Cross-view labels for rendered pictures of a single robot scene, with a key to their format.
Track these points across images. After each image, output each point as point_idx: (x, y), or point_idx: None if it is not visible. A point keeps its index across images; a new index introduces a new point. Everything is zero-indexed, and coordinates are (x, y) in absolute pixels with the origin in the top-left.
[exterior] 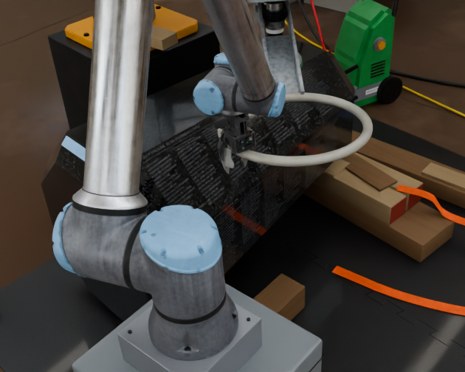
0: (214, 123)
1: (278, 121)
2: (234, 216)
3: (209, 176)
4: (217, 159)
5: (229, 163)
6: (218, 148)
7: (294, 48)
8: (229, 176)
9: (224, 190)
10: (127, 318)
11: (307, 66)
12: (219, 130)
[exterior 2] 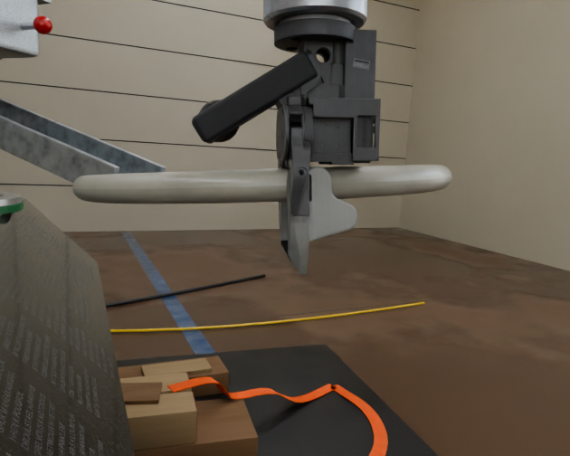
0: (206, 117)
1: (58, 285)
2: None
3: (52, 421)
4: (33, 371)
5: (331, 219)
6: (297, 170)
7: (63, 126)
8: (86, 407)
9: (108, 449)
10: None
11: (22, 210)
12: (172, 175)
